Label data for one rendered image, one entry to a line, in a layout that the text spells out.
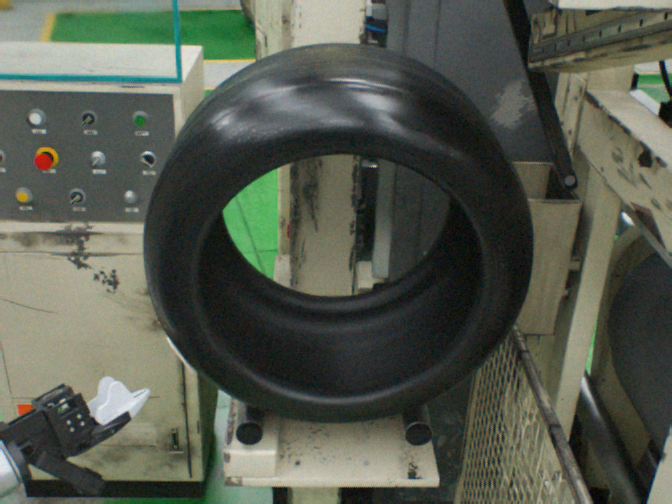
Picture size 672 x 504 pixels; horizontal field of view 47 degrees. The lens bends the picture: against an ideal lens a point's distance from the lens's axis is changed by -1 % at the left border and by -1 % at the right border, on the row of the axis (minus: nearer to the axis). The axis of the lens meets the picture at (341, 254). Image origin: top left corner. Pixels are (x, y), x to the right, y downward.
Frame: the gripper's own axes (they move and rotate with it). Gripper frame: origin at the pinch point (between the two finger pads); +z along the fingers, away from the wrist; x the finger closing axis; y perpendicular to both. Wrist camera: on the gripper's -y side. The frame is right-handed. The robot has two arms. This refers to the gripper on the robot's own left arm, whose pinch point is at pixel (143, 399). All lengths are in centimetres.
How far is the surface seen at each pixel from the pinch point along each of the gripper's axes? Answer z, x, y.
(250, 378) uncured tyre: 14.7, -6.4, -3.4
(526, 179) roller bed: 89, -5, 1
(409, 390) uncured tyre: 33.1, -20.2, -13.2
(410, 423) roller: 34.3, -16.2, -21.3
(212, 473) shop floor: 42, 103, -78
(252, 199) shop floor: 178, 259, -42
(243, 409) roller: 15.6, 2.3, -11.8
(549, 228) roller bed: 77, -18, -4
